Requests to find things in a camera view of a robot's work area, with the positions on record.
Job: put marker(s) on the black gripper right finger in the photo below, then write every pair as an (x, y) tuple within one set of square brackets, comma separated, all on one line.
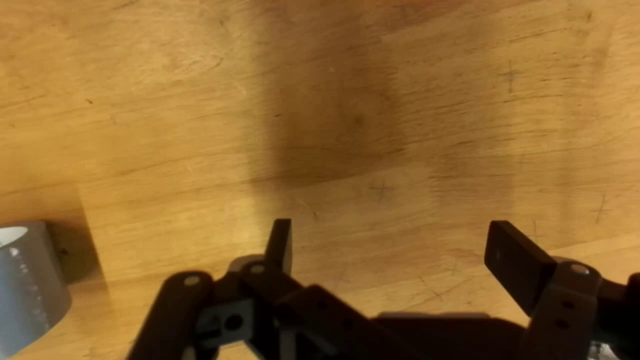
[(517, 263)]

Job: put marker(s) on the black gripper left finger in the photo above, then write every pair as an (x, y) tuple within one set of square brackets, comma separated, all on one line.
[(280, 247)]

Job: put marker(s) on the grey masking tape roll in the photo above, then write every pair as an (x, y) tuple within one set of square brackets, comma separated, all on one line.
[(31, 286)]

